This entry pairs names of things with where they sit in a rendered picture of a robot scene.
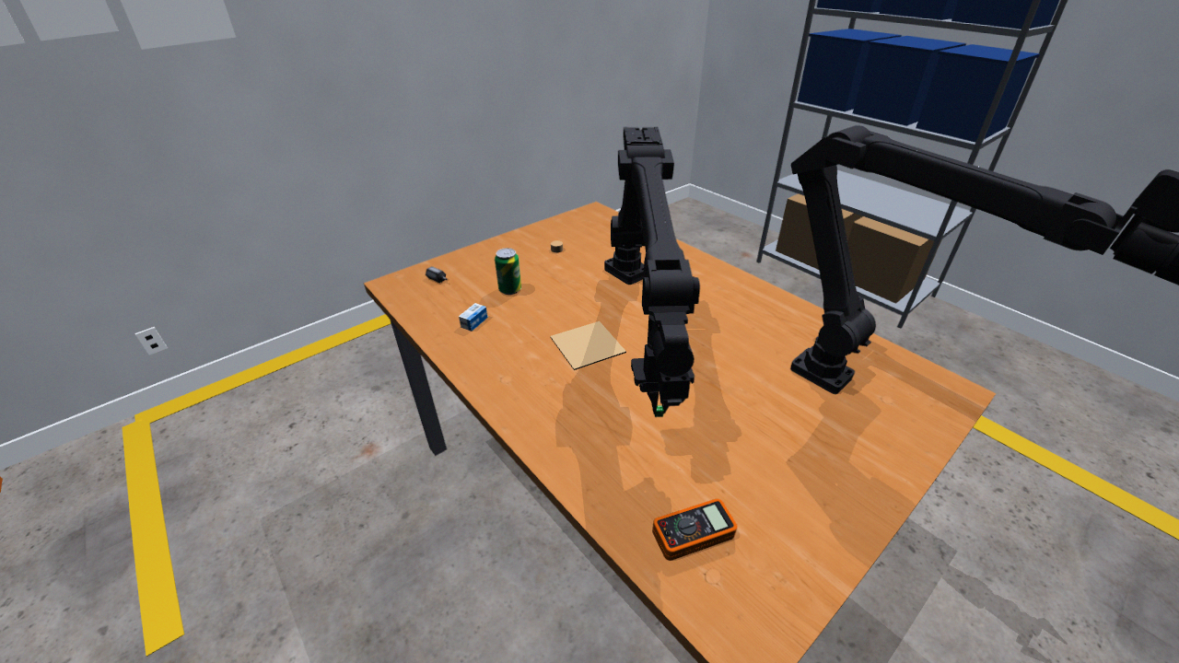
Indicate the green soda can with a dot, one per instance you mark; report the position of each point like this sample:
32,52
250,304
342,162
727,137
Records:
507,271

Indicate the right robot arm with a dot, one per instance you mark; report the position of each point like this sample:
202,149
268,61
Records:
645,221

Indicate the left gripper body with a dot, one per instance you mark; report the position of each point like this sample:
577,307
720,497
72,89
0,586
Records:
1168,272

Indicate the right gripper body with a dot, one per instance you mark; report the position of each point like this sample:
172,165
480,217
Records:
637,365

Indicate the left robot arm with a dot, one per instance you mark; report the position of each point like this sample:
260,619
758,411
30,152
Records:
1145,243

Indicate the orange digital multimeter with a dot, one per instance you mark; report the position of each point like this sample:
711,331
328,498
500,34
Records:
693,529

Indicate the beige flat mat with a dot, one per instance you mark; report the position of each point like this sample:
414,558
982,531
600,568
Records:
587,345

